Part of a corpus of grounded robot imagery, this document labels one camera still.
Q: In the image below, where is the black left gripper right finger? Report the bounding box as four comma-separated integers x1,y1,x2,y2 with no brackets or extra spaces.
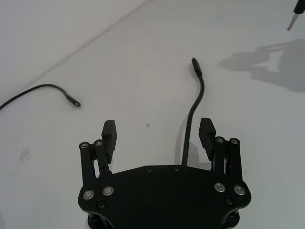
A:
198,117,244,184

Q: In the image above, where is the thin black cable with plug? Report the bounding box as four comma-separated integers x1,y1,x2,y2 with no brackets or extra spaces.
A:
0,83,82,111

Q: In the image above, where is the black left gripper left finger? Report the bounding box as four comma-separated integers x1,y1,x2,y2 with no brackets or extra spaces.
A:
79,119,118,187

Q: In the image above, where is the dark cable with silver plug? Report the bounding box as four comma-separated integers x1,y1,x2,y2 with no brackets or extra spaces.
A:
286,0,305,31

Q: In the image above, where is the thick black cable with plug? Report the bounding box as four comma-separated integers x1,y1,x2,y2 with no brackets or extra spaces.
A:
181,56,205,167

